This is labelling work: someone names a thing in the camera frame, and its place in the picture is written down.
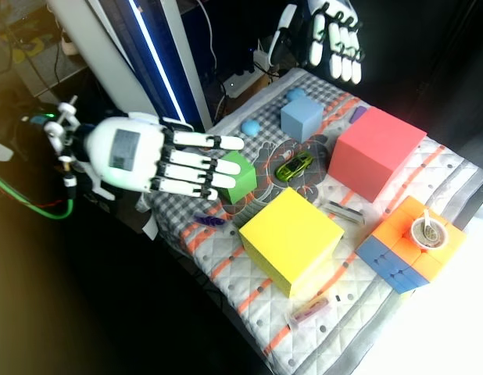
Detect white power strip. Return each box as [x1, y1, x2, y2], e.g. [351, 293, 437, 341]
[224, 72, 266, 98]

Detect green cable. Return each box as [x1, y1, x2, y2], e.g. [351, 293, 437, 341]
[0, 171, 75, 220]

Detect small white bowl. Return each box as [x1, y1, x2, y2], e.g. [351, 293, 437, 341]
[410, 216, 449, 250]

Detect large yellow foam cube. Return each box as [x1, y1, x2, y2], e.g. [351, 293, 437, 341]
[238, 186, 345, 299]

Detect blue foam cube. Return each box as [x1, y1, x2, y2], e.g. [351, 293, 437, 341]
[280, 96, 324, 144]

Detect purple snack packet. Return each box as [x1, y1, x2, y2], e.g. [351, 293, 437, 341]
[193, 212, 227, 228]

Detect green foam cube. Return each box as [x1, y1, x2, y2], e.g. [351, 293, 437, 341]
[216, 151, 258, 205]

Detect green toy car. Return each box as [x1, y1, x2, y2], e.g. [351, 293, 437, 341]
[274, 151, 315, 183]

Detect white pillar with blue light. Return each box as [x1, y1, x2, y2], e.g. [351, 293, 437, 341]
[45, 0, 213, 132]

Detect large puzzle cube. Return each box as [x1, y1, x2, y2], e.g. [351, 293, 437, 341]
[354, 195, 468, 295]

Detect large red foam cube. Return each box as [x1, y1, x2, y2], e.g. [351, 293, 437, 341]
[327, 106, 428, 203]

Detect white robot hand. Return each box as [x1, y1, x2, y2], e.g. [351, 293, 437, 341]
[84, 112, 245, 202]
[267, 0, 363, 85]

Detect white spoon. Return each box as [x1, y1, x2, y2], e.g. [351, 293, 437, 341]
[422, 209, 437, 238]

